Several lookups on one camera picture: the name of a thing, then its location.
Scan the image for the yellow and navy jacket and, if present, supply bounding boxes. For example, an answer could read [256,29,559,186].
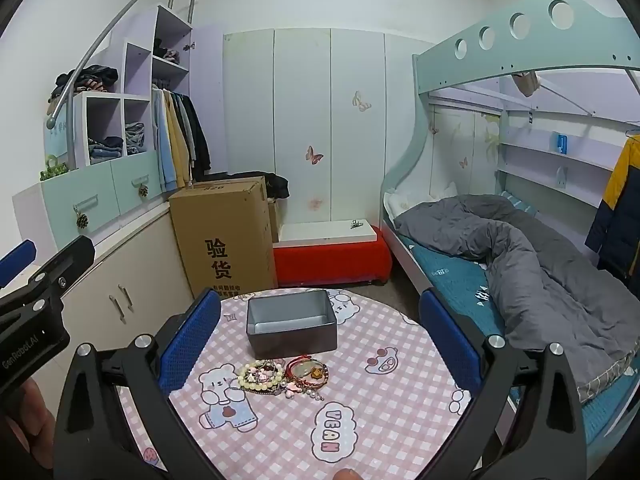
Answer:
[585,132,640,286]

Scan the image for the pink flower charm bracelet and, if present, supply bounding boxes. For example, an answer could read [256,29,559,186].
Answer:
[250,364,285,385]

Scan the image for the white pillow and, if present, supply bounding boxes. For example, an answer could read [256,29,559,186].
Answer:
[384,182,458,221]

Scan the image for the dark clothes bundle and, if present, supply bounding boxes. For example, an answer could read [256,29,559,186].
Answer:
[227,172,291,200]

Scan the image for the folded light denim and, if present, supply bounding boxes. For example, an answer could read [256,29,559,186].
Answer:
[125,122,146,153]

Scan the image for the tall cardboard box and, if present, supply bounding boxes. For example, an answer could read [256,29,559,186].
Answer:
[168,176,279,301]

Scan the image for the grey duvet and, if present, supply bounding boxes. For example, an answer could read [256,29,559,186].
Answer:
[394,194,640,403]

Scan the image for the yellow hanging garment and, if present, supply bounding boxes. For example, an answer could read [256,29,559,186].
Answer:
[165,91,193,188]

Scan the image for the red braided cord bracelet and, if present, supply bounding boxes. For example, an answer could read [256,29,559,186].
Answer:
[284,355,328,383]

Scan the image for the cream bead bracelet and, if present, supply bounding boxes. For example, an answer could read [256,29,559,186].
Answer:
[236,359,287,393]

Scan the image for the grey hanging garment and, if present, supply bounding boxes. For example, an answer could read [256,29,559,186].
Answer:
[177,94,198,181]

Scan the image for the black hanging garment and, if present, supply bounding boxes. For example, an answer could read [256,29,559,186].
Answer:
[182,94,212,183]

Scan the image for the brown hanging object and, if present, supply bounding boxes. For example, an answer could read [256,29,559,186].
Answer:
[512,71,542,97]

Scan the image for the teal bed sheet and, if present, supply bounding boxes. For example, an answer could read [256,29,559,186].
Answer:
[400,242,640,451]

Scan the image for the white wardrobe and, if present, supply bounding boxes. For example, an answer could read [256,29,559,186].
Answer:
[222,27,436,241]

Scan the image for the pearl bead bracelet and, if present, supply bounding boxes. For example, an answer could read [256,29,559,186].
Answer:
[280,379,326,402]

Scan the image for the beige low cabinet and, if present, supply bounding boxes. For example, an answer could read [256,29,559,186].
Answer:
[12,195,196,411]

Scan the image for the teal drawer unit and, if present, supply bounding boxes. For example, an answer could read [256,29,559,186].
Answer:
[40,152,163,241]

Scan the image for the teal bunk bed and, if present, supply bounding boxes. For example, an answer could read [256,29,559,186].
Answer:
[380,0,640,466]

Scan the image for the lilac stair shelf unit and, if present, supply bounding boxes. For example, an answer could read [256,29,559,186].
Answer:
[42,5,226,171]

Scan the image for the person's left hand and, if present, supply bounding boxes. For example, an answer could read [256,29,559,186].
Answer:
[0,377,57,480]

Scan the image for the light blue hanging garment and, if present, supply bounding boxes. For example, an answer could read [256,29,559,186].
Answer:
[151,87,177,193]

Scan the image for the white board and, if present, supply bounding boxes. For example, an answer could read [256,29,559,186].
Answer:
[277,219,378,246]

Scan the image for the grey metal handrail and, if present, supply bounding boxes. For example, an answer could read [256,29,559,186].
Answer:
[47,0,201,128]

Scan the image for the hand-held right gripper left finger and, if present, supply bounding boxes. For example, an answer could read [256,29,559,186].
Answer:
[52,287,223,480]

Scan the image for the dark clothes pile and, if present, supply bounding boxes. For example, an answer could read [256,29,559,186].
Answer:
[50,65,118,101]

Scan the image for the green plastic object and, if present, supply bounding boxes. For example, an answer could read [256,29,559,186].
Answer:
[40,156,68,181]

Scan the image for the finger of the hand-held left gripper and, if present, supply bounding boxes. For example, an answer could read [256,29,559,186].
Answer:
[0,235,96,321]
[0,239,37,290]

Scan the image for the red storage bench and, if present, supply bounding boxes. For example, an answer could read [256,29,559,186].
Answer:
[272,232,393,290]

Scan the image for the grey metal box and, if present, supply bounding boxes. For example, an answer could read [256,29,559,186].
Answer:
[245,289,339,361]

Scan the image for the folded clothes stack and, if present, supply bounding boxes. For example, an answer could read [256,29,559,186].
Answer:
[152,39,181,65]

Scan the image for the folded dark jeans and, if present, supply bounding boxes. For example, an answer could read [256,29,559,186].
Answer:
[89,136,124,163]

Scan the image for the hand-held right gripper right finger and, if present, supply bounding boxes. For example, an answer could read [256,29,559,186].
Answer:
[419,287,587,480]

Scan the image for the pink checked bear tablecloth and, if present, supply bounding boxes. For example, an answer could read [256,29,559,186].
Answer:
[117,287,473,480]

